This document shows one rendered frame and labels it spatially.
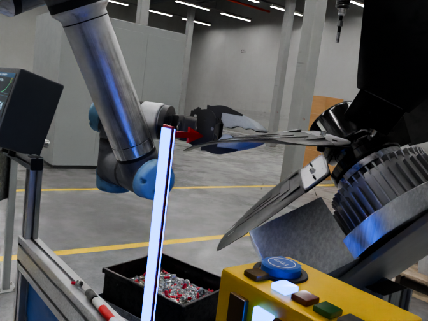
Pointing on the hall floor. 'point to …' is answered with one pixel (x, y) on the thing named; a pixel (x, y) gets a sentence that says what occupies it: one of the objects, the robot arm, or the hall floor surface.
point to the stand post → (388, 292)
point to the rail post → (20, 297)
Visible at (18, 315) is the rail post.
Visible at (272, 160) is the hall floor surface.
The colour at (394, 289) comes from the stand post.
